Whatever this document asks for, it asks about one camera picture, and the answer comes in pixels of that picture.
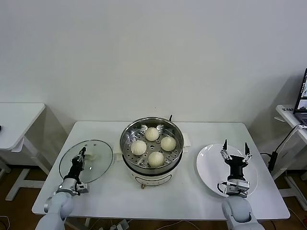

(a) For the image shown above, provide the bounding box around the grey floor power strip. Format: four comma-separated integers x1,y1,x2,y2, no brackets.
109,219,131,230

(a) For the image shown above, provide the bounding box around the white round plate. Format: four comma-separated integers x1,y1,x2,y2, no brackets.
196,143,259,198

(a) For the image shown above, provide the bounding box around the white side table with label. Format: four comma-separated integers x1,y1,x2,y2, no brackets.
271,104,307,211

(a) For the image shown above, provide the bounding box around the round glass pot lid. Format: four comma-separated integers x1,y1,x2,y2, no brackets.
59,140,114,185

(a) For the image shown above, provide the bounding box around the perforated steel steamer basket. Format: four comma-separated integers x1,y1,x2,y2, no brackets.
119,116,185,175

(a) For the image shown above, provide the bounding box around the black cable with adapter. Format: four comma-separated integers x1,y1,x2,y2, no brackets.
260,125,299,172

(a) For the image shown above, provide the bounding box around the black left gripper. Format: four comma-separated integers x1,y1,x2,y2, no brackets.
63,146,88,180

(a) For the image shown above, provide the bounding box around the white steamed baozi bun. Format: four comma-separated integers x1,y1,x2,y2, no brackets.
130,140,147,156
147,151,165,168
160,136,177,152
144,127,159,142

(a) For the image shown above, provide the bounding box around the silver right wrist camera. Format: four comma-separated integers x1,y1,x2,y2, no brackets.
225,179,250,198

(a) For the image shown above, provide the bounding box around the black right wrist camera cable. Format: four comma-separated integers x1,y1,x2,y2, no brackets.
217,181,228,194

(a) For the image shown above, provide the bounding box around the cream electric cooker pot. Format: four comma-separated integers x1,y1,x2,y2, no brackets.
112,133,193,190

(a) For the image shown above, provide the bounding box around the open grey laptop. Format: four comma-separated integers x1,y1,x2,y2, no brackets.
293,68,307,127

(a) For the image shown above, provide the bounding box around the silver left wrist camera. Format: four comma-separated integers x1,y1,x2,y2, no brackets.
76,182,91,195

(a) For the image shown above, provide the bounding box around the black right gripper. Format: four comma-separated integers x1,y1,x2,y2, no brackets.
220,138,253,180

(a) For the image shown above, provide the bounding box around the white laptop cable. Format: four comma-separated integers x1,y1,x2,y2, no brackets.
280,124,307,168

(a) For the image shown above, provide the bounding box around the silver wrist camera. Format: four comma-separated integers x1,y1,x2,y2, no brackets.
225,179,250,198
76,182,91,195

